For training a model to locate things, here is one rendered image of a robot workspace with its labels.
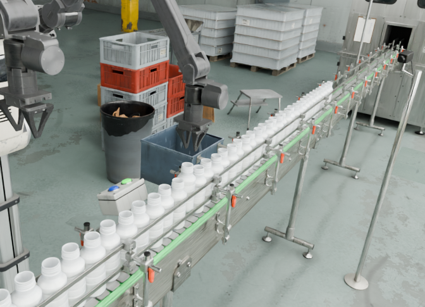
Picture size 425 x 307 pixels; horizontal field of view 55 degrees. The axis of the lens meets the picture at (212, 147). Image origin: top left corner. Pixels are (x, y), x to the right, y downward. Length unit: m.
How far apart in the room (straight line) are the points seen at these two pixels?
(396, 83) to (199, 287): 4.16
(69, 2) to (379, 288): 2.42
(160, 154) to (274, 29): 6.11
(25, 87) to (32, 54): 0.09
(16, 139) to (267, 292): 1.74
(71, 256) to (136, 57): 2.87
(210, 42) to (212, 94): 7.51
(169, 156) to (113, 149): 1.48
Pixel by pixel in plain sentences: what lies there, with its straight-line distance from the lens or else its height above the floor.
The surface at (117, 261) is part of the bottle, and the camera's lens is 1.11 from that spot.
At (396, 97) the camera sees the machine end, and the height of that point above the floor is 0.43.
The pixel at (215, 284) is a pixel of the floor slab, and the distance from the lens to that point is 2.64.
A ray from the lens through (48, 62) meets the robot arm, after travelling 0.87.
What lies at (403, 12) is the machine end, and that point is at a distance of 5.85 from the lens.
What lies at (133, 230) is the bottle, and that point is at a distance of 1.11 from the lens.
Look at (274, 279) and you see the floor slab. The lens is 2.75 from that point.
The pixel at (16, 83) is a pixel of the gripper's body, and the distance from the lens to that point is 0.94.
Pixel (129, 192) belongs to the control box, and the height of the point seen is 1.11.
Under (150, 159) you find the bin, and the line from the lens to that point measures 2.08.
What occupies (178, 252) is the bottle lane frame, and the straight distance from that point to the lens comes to 1.32.
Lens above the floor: 1.77
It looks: 24 degrees down
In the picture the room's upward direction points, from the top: 6 degrees clockwise
